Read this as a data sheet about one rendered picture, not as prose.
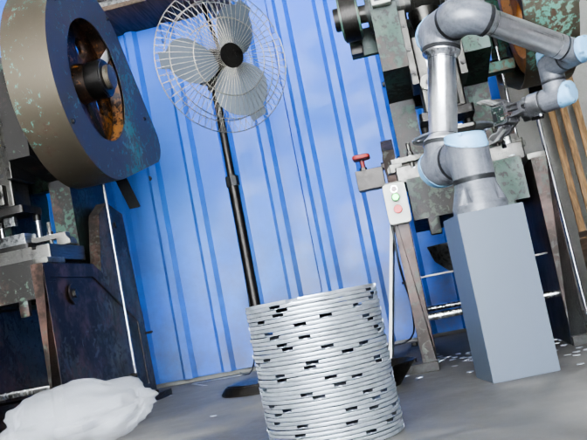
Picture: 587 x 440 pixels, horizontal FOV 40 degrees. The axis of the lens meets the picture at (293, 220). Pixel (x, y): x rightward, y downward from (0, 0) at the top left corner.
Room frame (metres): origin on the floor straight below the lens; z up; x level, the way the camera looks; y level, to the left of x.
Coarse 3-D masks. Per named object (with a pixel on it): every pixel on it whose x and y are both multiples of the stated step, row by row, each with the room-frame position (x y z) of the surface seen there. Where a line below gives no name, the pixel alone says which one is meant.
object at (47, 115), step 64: (64, 0) 2.95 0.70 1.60; (0, 64) 3.10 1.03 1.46; (64, 64) 2.85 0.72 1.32; (0, 128) 3.09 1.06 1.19; (64, 128) 2.83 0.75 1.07; (128, 128) 3.39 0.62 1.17; (0, 192) 3.10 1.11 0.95; (64, 192) 3.36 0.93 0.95; (128, 192) 3.47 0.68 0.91; (0, 256) 3.07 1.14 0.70; (64, 256) 3.14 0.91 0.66; (128, 256) 3.68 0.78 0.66; (0, 320) 3.43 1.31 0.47; (64, 320) 2.99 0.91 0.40; (128, 320) 3.57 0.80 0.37; (0, 384) 3.36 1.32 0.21
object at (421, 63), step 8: (416, 48) 2.87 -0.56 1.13; (416, 56) 2.87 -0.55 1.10; (416, 64) 2.87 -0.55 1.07; (424, 64) 2.86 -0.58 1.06; (456, 64) 2.85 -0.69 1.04; (424, 72) 2.87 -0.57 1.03; (456, 72) 2.85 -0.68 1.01; (424, 80) 2.85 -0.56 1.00; (424, 88) 2.86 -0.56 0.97; (424, 96) 2.87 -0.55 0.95; (464, 96) 2.85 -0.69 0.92; (424, 104) 2.87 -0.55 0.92; (424, 112) 2.99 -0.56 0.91
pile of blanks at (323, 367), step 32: (256, 320) 1.68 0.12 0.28; (288, 320) 1.74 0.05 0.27; (320, 320) 1.62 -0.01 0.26; (352, 320) 1.64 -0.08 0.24; (256, 352) 1.71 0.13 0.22; (288, 352) 1.63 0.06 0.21; (320, 352) 1.62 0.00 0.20; (352, 352) 1.64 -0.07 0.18; (384, 352) 1.79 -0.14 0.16; (288, 384) 1.64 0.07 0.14; (320, 384) 1.62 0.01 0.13; (352, 384) 1.63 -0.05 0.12; (384, 384) 1.68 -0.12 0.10; (288, 416) 1.65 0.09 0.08; (320, 416) 1.62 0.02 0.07; (352, 416) 1.63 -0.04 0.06; (384, 416) 1.66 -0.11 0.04
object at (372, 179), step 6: (360, 168) 2.76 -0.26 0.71; (366, 168) 2.76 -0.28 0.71; (372, 168) 2.73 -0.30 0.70; (378, 168) 2.72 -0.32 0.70; (360, 174) 2.73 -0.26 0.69; (366, 174) 2.73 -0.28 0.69; (372, 174) 2.73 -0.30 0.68; (378, 174) 2.72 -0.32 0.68; (360, 180) 2.73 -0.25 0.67; (366, 180) 2.73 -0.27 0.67; (372, 180) 2.73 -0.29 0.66; (378, 180) 2.73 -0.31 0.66; (384, 180) 2.72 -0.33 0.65; (360, 186) 2.73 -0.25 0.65; (366, 186) 2.73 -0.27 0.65; (372, 186) 2.73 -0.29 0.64; (378, 186) 2.73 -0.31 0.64; (360, 192) 2.77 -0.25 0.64
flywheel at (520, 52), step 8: (504, 0) 3.18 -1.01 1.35; (512, 0) 3.12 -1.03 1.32; (520, 0) 2.96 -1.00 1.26; (504, 8) 3.19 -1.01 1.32; (512, 8) 3.16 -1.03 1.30; (520, 8) 3.06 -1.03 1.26; (520, 16) 3.08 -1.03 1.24; (512, 48) 3.16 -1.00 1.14; (520, 48) 3.09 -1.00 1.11; (520, 56) 3.04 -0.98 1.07; (520, 64) 3.07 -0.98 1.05
